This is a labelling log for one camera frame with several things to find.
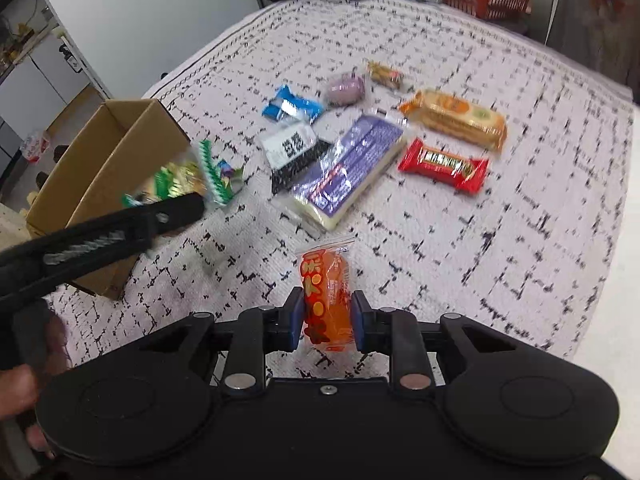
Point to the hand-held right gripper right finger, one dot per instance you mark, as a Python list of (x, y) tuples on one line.
[(358, 324)]

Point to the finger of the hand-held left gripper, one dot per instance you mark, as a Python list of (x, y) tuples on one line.
[(170, 212)]

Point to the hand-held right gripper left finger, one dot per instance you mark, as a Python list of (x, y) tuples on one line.
[(296, 325)]

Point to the orange jelly snack packet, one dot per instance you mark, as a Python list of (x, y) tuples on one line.
[(325, 290)]

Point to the small green blue snack packet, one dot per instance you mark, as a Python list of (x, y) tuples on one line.
[(230, 177)]

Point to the cardboard box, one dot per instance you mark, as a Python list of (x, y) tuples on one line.
[(100, 160)]

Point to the black white snack packet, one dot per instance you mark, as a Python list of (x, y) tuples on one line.
[(290, 147)]

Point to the cream snack packet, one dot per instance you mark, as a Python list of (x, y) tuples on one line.
[(350, 160)]

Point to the red chocolate bar pack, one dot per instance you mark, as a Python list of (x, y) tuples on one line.
[(442, 162)]

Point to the orange biscuit pack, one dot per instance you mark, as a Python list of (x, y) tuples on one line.
[(455, 115)]

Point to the person's left hand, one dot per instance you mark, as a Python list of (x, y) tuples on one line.
[(20, 390)]

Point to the black slipper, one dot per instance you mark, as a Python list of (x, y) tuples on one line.
[(43, 179), (61, 152)]

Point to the white black printed blanket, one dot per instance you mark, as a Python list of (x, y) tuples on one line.
[(450, 260)]

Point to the red white plastic bag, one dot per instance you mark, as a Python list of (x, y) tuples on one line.
[(35, 146)]

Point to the white cabinet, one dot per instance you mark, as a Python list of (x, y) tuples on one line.
[(45, 85)]

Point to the spray bottle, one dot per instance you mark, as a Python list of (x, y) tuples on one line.
[(70, 59)]

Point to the purple round snack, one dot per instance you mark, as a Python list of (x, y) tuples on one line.
[(345, 89)]

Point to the small brown snack packet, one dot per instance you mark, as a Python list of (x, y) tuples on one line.
[(385, 75)]

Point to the grey patterned cabinet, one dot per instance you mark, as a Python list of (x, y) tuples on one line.
[(590, 15)]

